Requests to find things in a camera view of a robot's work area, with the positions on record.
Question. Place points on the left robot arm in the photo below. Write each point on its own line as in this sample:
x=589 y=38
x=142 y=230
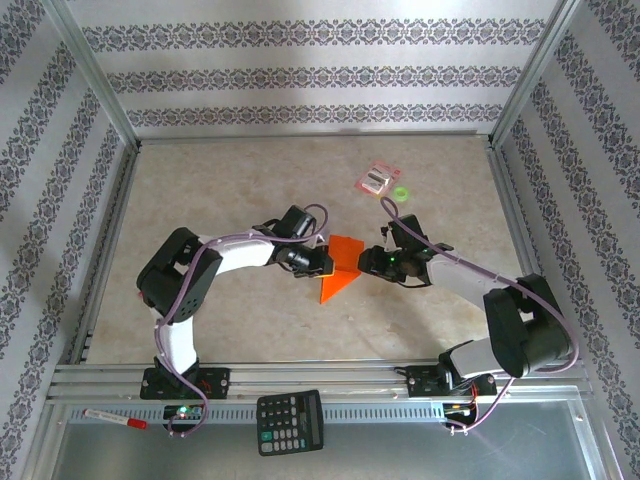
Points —
x=175 y=275

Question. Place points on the aluminium frame post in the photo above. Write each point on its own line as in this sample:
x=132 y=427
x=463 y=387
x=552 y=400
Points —
x=532 y=70
x=90 y=70

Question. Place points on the aluminium side rail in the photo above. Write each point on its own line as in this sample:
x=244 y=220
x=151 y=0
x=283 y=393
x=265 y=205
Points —
x=510 y=200
x=120 y=200

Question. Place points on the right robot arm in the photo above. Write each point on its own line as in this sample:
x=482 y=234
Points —
x=525 y=325

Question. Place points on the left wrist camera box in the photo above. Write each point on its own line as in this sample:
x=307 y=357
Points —
x=297 y=220

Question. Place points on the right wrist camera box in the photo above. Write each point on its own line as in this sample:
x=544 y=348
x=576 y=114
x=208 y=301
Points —
x=407 y=232

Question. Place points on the aluminium mounting rail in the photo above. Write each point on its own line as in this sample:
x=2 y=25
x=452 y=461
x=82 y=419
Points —
x=325 y=375

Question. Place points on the aluminium rear rail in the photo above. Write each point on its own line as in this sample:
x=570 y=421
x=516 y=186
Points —
x=300 y=137

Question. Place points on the black calculator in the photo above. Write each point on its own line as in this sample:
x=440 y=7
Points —
x=290 y=422

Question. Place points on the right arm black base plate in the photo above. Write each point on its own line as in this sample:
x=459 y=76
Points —
x=422 y=382

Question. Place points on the pink battery blister pack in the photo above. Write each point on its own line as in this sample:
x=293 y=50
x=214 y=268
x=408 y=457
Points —
x=377 y=179

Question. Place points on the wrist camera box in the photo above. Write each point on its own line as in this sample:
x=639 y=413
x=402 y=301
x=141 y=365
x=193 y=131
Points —
x=297 y=220
x=407 y=232

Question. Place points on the white marker with red cap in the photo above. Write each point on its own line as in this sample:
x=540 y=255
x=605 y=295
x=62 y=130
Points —
x=112 y=418

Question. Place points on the orange paper sheet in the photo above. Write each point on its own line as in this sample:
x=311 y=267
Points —
x=345 y=250

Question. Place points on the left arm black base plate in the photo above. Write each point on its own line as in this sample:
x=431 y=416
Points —
x=217 y=382

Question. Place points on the grey metal sheet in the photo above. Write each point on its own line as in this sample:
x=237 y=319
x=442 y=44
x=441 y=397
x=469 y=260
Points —
x=400 y=450

